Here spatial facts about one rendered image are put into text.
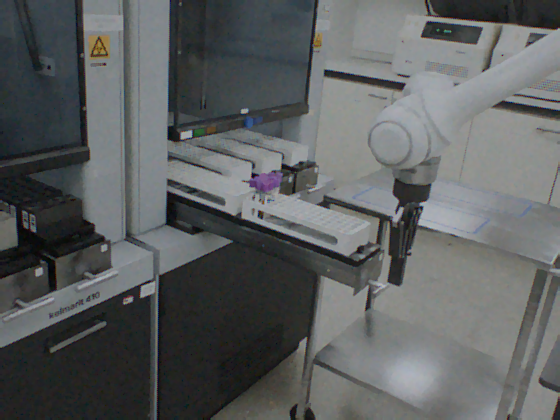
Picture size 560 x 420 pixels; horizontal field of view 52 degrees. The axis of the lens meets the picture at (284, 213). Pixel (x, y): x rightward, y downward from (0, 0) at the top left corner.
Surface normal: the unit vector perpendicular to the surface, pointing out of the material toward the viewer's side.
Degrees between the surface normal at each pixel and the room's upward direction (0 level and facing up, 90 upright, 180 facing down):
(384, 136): 96
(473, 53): 90
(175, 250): 90
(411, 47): 90
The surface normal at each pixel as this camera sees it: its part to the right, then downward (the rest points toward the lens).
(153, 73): 0.82, 0.28
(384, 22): -0.57, 0.26
